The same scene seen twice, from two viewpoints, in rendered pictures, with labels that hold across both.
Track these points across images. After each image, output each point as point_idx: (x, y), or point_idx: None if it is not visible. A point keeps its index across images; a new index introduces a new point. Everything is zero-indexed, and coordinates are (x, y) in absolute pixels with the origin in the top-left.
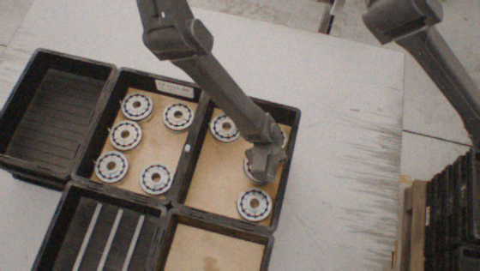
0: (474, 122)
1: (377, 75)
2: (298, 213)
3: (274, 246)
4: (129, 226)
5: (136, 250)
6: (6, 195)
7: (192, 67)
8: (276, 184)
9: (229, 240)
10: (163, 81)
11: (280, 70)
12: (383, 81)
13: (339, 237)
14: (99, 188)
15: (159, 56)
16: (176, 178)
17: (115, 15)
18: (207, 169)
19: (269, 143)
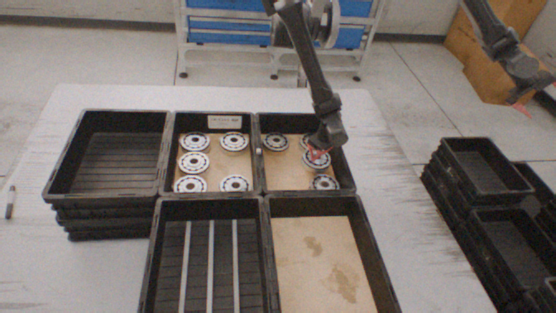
0: (491, 29)
1: (357, 104)
2: None
3: None
4: (224, 233)
5: (239, 251)
6: (63, 261)
7: (296, 14)
8: (331, 172)
9: (317, 219)
10: (214, 115)
11: None
12: (362, 107)
13: (390, 209)
14: (192, 196)
15: (268, 9)
16: (259, 173)
17: (137, 99)
18: (273, 174)
19: (335, 112)
